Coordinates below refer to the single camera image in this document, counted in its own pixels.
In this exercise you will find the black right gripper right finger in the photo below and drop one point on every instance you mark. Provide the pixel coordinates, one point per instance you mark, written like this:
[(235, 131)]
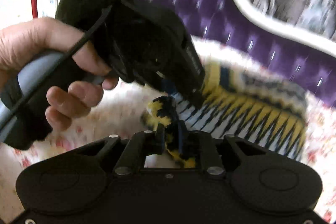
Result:
[(201, 146)]

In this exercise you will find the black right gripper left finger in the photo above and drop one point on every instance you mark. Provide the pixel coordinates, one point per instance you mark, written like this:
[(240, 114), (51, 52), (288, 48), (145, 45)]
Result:
[(141, 145)]

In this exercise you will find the navy yellow patterned knit sweater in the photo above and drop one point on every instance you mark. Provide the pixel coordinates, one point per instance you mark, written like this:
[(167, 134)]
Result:
[(268, 112)]

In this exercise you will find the person left hand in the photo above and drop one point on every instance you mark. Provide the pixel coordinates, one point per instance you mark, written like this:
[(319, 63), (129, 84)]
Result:
[(22, 42)]

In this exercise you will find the floral bed cover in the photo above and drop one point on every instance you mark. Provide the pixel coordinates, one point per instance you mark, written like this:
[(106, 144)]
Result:
[(119, 113)]

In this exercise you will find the purple tufted chaise sofa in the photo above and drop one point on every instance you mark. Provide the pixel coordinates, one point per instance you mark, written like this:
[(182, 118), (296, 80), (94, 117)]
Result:
[(292, 52)]

